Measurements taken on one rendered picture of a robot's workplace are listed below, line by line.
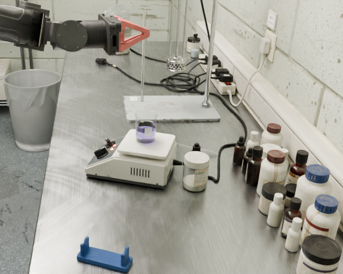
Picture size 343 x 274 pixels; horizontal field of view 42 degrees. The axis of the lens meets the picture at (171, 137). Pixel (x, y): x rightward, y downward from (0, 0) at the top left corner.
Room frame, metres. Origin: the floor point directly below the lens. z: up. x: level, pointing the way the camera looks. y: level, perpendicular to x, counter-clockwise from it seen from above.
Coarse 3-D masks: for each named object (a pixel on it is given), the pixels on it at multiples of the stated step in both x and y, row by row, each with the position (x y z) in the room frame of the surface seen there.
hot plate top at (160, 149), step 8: (128, 136) 0.99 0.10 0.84; (160, 136) 1.00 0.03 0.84; (168, 136) 1.00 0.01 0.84; (120, 144) 0.94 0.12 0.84; (128, 144) 0.95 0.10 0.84; (136, 144) 0.95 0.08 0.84; (152, 144) 0.95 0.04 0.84; (160, 144) 0.96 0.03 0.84; (168, 144) 0.96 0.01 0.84; (120, 152) 0.91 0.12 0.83; (128, 152) 0.91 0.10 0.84; (136, 152) 0.91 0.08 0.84; (144, 152) 0.91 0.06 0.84; (152, 152) 0.91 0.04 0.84; (160, 152) 0.92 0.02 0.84; (168, 152) 0.92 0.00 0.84
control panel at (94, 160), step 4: (124, 136) 1.03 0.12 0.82; (116, 140) 1.03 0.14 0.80; (120, 140) 1.01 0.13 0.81; (104, 144) 1.04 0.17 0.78; (116, 144) 1.00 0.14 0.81; (108, 148) 0.99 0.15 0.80; (116, 148) 0.96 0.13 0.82; (112, 152) 0.95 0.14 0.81; (108, 156) 0.93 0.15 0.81; (92, 160) 0.95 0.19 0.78; (96, 160) 0.94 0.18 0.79; (100, 160) 0.93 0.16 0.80; (88, 164) 0.94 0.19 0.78
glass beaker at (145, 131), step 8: (136, 112) 0.98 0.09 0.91; (144, 112) 0.99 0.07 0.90; (152, 112) 0.99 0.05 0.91; (136, 120) 0.96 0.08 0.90; (144, 120) 0.95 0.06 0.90; (152, 120) 0.95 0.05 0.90; (136, 128) 0.96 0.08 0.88; (144, 128) 0.95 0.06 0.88; (152, 128) 0.95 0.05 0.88; (136, 136) 0.96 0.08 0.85; (144, 136) 0.95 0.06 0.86; (152, 136) 0.95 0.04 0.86; (144, 144) 0.95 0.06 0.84
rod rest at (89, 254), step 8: (88, 240) 0.66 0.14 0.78; (80, 248) 0.64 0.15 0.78; (88, 248) 0.66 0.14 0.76; (96, 248) 0.66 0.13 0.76; (128, 248) 0.64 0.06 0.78; (80, 256) 0.64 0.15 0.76; (88, 256) 0.64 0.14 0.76; (96, 256) 0.64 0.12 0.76; (104, 256) 0.65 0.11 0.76; (112, 256) 0.65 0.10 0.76; (120, 256) 0.65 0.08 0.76; (128, 256) 0.64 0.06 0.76; (96, 264) 0.63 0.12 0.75; (104, 264) 0.63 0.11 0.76; (112, 264) 0.63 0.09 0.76; (120, 264) 0.63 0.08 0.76; (128, 264) 0.63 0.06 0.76
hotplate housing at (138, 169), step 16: (176, 144) 1.01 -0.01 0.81; (112, 160) 0.91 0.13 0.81; (128, 160) 0.91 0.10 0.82; (144, 160) 0.91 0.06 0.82; (160, 160) 0.91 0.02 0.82; (176, 160) 0.97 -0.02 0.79; (96, 176) 0.92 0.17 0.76; (112, 176) 0.91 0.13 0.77; (128, 176) 0.91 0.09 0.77; (144, 176) 0.90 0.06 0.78; (160, 176) 0.89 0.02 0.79
